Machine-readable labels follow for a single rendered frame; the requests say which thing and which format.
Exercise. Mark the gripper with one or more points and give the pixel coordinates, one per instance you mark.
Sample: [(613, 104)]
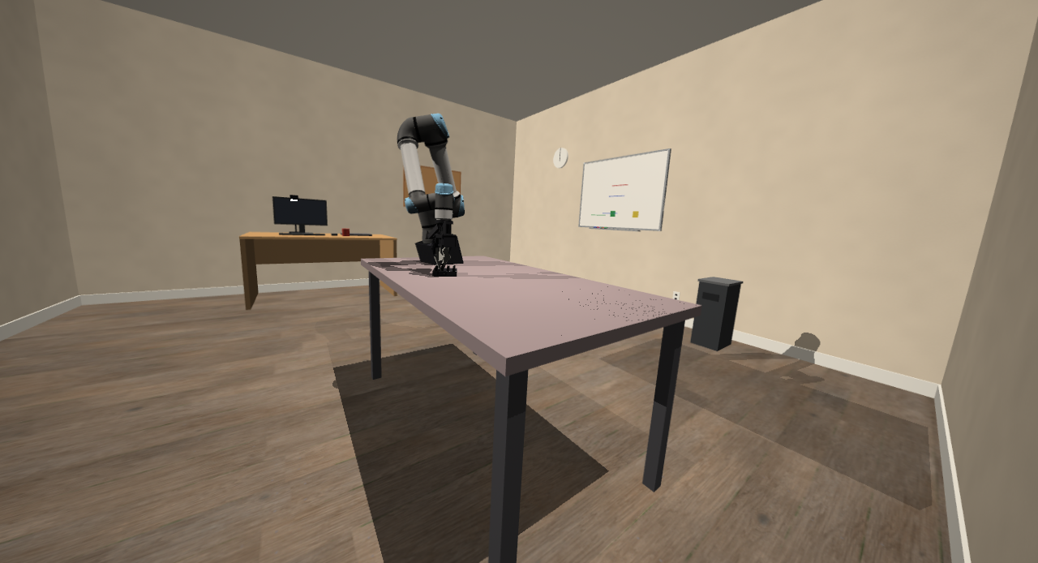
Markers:
[(447, 241)]

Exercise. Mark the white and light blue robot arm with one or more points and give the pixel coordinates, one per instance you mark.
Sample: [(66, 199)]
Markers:
[(431, 130)]

